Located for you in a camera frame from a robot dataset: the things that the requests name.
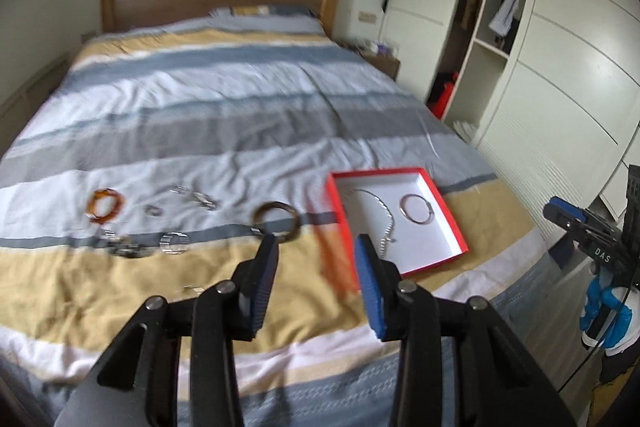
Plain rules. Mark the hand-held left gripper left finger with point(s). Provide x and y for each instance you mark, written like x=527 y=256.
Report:
x=264 y=287

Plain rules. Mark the white wardrobe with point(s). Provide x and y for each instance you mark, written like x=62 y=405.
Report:
x=565 y=57

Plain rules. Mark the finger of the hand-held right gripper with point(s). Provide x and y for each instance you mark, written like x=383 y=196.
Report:
x=565 y=209
x=592 y=239

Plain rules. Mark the striped blanket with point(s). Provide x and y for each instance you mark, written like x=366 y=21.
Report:
x=200 y=107

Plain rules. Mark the white folded cloth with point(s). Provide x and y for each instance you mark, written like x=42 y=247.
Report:
x=464 y=129

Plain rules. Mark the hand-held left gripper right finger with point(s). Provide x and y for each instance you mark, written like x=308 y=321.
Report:
x=372 y=297

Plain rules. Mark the brown bangle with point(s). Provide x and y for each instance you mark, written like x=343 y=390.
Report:
x=296 y=219

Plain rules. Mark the wall socket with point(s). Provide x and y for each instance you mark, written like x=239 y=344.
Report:
x=367 y=17

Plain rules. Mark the wooden nightstand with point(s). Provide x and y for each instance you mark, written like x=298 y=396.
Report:
x=382 y=66

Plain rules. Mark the purple small box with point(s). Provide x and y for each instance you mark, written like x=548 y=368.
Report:
x=382 y=50

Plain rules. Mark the striped pillow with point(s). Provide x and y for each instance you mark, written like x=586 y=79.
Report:
x=270 y=13

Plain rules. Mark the large silver bangle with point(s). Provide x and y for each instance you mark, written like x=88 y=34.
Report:
x=406 y=213

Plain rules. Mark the red bag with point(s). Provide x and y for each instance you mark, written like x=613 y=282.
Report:
x=445 y=99

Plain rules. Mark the red jewelry box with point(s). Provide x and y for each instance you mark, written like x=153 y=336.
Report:
x=425 y=232

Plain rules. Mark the person's right forearm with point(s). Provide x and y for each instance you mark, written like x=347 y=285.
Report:
x=617 y=364

